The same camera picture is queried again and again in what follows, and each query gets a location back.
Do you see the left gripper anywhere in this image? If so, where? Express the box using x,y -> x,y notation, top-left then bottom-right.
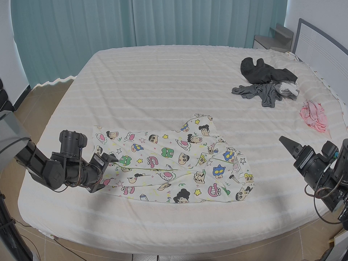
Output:
65,152 -> 119,194

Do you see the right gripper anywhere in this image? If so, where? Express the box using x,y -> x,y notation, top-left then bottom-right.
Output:
279,135 -> 338,193

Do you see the white printed pyjama top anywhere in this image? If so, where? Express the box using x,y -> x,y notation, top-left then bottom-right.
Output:
92,113 -> 256,205

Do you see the pink garment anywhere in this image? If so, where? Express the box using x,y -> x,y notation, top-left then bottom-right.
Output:
299,100 -> 328,133

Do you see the white garment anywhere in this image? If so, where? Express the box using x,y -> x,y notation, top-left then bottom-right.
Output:
277,81 -> 300,101

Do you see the dark grey garment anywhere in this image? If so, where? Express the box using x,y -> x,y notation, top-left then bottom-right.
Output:
231,82 -> 284,108

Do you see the black garment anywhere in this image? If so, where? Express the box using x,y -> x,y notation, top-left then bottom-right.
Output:
240,58 -> 299,83

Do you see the bed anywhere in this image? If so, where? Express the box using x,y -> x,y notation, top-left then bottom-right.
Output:
18,18 -> 348,255

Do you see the grey bedside table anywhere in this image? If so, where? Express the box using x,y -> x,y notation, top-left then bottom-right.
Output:
253,23 -> 295,53

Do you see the blue-green curtain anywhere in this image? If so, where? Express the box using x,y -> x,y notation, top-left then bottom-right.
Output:
132,0 -> 290,49
10,0 -> 137,90

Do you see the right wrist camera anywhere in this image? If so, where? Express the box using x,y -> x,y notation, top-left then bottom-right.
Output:
322,141 -> 339,161

